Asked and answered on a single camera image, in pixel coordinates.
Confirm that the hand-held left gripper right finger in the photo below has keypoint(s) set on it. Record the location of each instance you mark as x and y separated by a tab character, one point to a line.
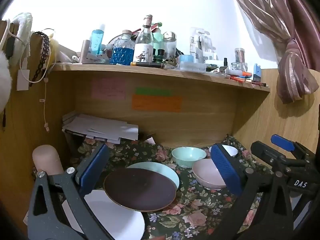
225	170

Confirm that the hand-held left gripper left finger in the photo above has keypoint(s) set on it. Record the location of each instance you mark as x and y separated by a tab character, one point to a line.
96	167

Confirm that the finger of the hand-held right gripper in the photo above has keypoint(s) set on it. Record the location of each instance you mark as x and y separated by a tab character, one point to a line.
282	140
262	150

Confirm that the dark brown plate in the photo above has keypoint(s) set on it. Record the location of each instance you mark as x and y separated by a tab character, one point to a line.
140	190

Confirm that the white plate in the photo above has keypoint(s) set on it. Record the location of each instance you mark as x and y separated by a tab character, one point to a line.
117	217

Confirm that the light green plate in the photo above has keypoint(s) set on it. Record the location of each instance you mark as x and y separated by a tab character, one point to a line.
160	170

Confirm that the pink bowl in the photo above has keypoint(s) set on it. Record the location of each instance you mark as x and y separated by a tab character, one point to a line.
207	175

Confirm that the white bowl with dark pattern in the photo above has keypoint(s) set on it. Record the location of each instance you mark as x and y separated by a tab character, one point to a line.
230	150

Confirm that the mint green bowl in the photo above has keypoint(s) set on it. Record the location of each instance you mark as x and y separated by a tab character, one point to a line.
188	155

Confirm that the stack of white papers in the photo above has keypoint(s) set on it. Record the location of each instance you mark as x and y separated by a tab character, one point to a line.
100	127

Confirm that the pale mug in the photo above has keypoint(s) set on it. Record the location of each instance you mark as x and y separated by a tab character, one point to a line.
46	160

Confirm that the floral tablecloth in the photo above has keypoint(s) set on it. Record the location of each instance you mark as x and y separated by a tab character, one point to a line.
195	212

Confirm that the white card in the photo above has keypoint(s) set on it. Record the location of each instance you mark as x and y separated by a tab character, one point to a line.
150	140

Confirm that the wooden desk hutch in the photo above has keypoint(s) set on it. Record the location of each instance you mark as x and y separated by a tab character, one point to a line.
175	125

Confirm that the pink sticky note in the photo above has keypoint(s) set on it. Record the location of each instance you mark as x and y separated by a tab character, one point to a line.
108	88

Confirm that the orange sticky note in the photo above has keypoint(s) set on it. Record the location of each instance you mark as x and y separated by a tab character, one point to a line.
156	103

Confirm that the small glass jar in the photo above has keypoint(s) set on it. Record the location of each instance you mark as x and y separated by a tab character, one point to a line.
240	55

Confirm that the green sticky note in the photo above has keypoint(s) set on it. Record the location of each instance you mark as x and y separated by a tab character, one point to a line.
153	91

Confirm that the clear plastic box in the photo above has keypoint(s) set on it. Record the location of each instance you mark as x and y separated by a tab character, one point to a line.
192	66

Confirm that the pink curtain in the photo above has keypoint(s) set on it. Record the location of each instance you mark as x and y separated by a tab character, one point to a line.
287	30

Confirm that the white charger adapter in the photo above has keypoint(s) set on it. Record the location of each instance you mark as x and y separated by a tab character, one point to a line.
23	78

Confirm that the blue round container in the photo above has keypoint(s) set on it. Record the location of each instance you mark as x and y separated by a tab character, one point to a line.
186	58

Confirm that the blue faceted glass bottle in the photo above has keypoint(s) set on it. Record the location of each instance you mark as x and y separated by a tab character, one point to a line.
122	52

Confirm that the cardboard tube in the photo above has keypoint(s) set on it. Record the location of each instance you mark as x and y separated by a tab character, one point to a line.
84	50

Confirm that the clear tool packaging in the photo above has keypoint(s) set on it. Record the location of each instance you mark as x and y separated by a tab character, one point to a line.
200	45

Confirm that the black lace band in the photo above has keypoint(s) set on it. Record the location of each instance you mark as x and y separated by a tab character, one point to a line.
42	55

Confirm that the light blue spray bottle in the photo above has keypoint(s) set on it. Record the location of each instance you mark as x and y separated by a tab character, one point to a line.
96	42

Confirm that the dark green ink bottle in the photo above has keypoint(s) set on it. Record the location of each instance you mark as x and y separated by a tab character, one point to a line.
158	56

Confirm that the clear labelled glass bottle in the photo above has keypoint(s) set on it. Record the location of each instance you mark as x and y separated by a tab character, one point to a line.
143	47

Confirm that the clear bottle with silver cap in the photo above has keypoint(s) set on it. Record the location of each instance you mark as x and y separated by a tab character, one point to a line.
169	45

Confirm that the mint green bottle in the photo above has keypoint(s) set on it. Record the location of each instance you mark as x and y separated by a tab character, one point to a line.
157	37

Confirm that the white plush item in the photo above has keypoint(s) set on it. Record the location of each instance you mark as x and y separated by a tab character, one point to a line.
21	35

